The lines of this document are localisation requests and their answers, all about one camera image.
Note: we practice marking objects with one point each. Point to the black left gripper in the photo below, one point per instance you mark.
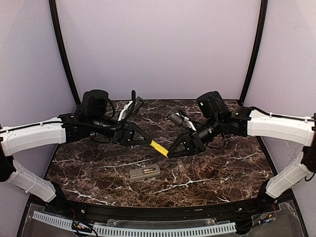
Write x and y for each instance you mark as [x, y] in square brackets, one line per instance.
[119, 136]

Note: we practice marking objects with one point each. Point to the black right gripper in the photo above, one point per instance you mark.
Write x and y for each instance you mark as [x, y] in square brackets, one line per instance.
[197, 144]

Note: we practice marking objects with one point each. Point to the grey battery cover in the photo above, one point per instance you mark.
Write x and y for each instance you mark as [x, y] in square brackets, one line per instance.
[180, 165]

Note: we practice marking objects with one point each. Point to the yellow handled screwdriver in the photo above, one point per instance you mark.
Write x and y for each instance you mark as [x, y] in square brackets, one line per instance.
[159, 148]

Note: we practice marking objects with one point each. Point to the grey remote control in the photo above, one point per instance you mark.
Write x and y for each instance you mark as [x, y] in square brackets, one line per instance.
[136, 174]

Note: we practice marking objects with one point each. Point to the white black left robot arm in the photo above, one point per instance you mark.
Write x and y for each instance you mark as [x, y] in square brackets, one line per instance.
[88, 119]

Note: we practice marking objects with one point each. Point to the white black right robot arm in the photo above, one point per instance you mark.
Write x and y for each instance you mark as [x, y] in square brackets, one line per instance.
[252, 121]

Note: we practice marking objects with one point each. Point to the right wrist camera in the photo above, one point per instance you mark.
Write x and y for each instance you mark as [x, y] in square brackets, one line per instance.
[181, 120]

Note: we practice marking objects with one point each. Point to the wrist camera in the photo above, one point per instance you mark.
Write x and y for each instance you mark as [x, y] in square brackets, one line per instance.
[181, 120]
[132, 107]

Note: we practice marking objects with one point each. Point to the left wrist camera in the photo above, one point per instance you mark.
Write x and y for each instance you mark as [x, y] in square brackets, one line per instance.
[132, 107]

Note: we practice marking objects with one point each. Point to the white slotted cable duct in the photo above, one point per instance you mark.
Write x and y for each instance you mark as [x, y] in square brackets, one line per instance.
[120, 228]

